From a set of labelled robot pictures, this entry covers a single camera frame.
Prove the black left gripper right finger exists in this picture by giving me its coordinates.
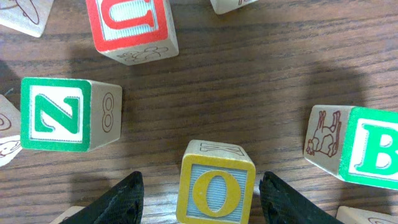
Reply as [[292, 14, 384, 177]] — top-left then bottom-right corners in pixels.
[[259, 171, 343, 224]]

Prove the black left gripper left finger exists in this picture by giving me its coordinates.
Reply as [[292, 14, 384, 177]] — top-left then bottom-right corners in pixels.
[[62, 171, 144, 224]]

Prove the yellow O block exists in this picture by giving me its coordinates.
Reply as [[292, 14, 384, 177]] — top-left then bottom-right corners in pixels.
[[176, 140, 256, 223]]

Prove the red V block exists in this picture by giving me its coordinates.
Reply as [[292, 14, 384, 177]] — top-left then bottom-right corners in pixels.
[[49, 206, 85, 224]]

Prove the yellow block lower centre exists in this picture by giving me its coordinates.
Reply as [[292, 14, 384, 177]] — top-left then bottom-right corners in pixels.
[[336, 206, 398, 224]]

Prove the green B block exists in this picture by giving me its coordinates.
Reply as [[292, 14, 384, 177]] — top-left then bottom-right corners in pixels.
[[303, 105, 397, 190]]

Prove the green Z block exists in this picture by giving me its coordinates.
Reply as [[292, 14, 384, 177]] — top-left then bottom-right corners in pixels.
[[21, 77, 123, 152]]

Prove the red E block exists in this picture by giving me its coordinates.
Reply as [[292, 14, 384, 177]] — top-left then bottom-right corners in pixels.
[[0, 95, 22, 166]]

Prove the red U block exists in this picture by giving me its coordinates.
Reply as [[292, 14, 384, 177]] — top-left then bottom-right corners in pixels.
[[86, 0, 179, 65]]

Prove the yellow block top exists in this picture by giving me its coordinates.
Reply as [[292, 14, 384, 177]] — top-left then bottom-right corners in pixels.
[[210, 0, 258, 15]]

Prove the green J block top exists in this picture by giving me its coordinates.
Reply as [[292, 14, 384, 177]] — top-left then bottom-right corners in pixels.
[[1, 0, 53, 37]]

